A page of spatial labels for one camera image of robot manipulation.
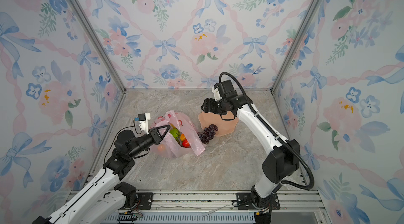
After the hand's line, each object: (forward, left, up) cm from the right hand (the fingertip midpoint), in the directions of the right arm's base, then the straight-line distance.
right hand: (208, 107), depth 81 cm
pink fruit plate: (+4, -12, -22) cm, 25 cm away
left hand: (-13, +17, +2) cm, 21 cm away
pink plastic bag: (-19, +19, -7) cm, 27 cm away
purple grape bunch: (-6, 0, -17) cm, 18 cm away
